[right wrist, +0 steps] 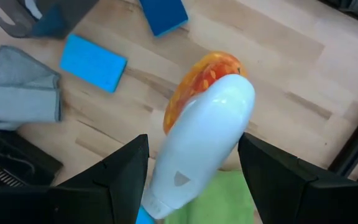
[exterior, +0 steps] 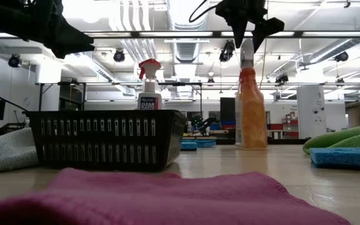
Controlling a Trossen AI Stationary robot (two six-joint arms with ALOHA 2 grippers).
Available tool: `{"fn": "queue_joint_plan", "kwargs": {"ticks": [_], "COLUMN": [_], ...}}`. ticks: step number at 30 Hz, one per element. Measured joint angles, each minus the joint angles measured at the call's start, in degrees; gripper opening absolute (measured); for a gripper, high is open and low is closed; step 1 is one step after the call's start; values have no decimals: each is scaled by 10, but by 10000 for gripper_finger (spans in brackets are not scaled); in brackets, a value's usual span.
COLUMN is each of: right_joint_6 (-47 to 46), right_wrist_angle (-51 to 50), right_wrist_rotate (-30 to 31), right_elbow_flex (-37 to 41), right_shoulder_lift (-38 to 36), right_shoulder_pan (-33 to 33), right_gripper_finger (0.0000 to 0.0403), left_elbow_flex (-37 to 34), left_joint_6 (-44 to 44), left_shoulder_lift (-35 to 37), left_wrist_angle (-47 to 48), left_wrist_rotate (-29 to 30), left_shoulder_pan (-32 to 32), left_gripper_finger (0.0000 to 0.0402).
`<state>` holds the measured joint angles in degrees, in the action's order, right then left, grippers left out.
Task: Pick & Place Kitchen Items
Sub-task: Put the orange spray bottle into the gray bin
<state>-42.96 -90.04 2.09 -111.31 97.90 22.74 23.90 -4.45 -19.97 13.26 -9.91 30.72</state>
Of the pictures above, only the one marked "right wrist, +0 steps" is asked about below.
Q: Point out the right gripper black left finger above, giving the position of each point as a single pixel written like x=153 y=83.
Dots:
x=73 y=205

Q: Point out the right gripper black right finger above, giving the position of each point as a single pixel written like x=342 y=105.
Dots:
x=306 y=202

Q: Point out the black plastic basket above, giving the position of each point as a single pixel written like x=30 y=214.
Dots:
x=26 y=161

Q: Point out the light blue sponge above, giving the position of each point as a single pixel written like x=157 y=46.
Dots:
x=143 y=217
x=93 y=63

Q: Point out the green cloth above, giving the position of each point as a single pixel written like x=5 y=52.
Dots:
x=222 y=202

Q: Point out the grey cloth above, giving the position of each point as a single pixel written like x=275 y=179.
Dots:
x=20 y=99

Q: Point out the orange spray bottle white trigger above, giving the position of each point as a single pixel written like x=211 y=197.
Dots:
x=204 y=130

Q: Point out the dark blue sponge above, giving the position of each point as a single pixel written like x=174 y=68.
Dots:
x=163 y=15

